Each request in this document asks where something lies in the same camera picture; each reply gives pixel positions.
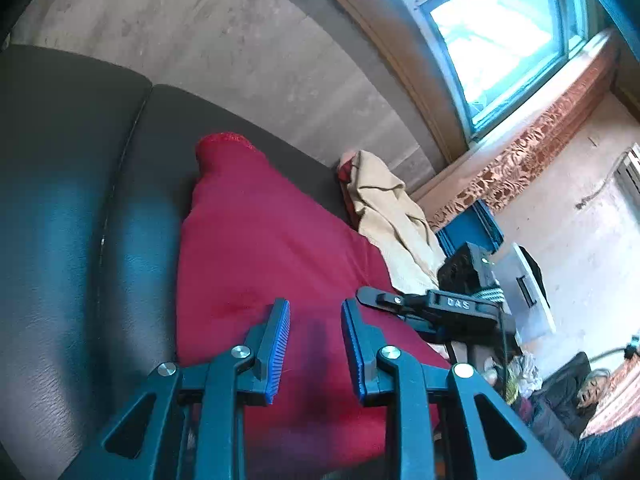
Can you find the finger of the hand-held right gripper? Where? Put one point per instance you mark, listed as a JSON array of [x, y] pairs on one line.
[[420, 322], [380, 299]]

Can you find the white plastic box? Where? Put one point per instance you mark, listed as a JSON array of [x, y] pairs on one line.
[[530, 312]]

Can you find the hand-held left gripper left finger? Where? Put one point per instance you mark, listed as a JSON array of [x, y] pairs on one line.
[[277, 350]]

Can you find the red knit garment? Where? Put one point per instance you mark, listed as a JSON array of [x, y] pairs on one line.
[[345, 172]]

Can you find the dark red sweater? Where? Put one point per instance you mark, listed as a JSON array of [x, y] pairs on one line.
[[260, 240]]

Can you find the wooden window frame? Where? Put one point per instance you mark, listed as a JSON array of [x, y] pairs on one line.
[[400, 70]]

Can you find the brown patterned lace cloth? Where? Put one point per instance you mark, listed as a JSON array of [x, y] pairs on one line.
[[525, 155]]

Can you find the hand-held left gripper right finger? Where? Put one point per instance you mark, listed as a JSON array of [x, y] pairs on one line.
[[352, 350]]

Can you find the white radiator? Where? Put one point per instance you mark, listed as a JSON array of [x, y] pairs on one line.
[[630, 165]]

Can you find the cream knit sweater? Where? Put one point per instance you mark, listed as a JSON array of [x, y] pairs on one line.
[[390, 210]]

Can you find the orange patterned blanket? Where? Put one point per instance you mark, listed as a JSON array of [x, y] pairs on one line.
[[622, 395]]

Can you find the black leather sofa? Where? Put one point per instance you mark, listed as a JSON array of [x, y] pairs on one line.
[[60, 210]]

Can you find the blue plastic crate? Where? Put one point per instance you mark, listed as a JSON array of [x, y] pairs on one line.
[[470, 232]]

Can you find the crumpled plastic bag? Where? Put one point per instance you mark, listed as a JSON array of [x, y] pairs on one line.
[[522, 372]]

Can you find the glass window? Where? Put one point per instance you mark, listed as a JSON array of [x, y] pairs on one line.
[[490, 35]]

